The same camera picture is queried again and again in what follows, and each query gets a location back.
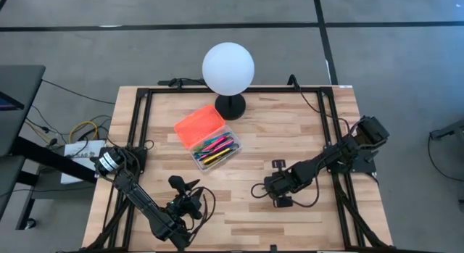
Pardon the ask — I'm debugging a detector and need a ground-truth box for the thin pink pen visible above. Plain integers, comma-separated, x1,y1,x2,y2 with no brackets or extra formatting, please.
202,135,229,152

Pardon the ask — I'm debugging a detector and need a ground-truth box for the white globe lamp black base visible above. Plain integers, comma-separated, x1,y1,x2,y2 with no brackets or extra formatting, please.
202,41,255,121

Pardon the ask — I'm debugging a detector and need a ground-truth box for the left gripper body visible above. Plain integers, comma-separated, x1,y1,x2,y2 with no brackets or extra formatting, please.
165,175,204,221

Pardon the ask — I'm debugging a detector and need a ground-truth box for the long black floor cable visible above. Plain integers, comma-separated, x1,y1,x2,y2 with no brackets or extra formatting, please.
41,78,115,105

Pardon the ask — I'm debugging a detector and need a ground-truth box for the yellow highlighter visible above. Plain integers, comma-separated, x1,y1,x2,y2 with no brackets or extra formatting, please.
202,147,233,165

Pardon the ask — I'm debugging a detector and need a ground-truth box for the curved black floor cable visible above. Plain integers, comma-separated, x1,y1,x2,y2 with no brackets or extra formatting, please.
427,132,464,182

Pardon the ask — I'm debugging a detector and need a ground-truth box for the black cable with connectors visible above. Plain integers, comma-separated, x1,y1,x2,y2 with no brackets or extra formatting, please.
157,77,208,88

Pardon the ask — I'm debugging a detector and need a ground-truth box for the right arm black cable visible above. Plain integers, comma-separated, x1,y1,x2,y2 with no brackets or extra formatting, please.
251,165,320,210

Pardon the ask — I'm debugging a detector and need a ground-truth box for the grey stand leg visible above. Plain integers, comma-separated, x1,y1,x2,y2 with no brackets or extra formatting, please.
429,118,464,142

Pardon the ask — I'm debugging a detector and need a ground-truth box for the black floor cable with plug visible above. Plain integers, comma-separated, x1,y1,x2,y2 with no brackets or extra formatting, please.
25,104,72,147

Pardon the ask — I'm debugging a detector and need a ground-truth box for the black desk leg frame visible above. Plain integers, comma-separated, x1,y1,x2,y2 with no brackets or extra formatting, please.
10,136,98,231

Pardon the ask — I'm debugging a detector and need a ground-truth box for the white printed paper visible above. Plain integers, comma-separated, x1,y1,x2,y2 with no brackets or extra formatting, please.
60,139,107,185

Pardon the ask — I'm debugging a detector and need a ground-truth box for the pink highlighter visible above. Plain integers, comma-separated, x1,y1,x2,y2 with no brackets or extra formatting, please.
200,138,236,162

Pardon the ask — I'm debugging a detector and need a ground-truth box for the grey desk panel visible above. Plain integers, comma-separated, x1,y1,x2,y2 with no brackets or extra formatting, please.
0,154,26,220

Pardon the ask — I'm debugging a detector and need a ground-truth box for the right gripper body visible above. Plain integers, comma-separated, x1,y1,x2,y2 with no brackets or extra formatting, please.
263,159,295,210

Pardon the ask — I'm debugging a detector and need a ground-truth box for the blue grey pen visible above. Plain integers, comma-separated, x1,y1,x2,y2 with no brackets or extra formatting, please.
202,131,233,147

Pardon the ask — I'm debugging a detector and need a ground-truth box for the dark tablet blue screen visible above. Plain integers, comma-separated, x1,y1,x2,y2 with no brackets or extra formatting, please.
0,90,25,112

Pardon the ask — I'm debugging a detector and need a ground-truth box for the grey desk top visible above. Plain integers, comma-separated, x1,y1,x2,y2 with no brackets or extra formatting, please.
0,64,46,158

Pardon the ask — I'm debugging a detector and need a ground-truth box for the clear box with orange lid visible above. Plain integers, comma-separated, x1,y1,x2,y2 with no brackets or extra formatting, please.
173,104,243,173

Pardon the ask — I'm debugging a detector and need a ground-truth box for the black cable with thick plug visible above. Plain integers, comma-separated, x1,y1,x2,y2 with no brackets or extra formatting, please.
287,74,358,133

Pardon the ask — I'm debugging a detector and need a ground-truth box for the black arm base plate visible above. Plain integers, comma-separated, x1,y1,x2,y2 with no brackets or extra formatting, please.
94,146,148,176
323,144,377,174

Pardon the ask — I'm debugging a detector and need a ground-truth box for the yellow floor cable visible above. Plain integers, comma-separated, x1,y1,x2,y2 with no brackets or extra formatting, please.
24,119,99,144

